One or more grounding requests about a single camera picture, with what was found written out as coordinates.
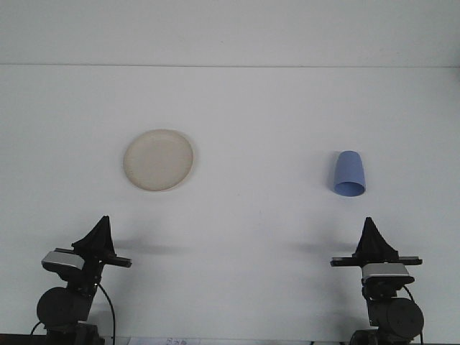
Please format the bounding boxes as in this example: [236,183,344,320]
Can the pale blue cup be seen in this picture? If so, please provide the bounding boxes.
[333,149,368,198]

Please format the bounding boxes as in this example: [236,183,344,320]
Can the pale round plate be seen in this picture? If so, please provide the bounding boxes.
[123,128,196,193]

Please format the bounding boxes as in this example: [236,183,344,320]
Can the white printed paper sheet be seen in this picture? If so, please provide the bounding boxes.
[125,336,197,345]

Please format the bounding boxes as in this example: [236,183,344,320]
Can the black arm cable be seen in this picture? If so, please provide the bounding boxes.
[30,282,116,341]
[402,283,424,345]

